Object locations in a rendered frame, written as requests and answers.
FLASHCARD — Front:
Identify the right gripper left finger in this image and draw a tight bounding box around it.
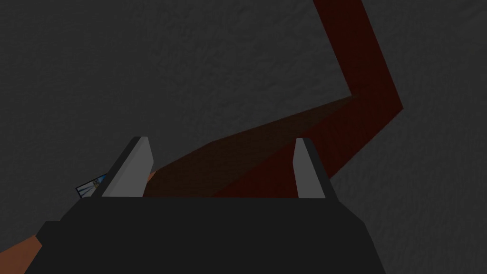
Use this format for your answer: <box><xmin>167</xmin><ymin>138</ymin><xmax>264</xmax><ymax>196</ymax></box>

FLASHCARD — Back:
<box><xmin>90</xmin><ymin>136</ymin><xmax>155</xmax><ymax>198</ymax></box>

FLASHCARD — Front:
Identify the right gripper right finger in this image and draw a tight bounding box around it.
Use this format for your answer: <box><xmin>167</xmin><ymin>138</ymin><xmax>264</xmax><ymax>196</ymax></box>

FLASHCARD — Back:
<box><xmin>292</xmin><ymin>137</ymin><xmax>339</xmax><ymax>199</ymax></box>

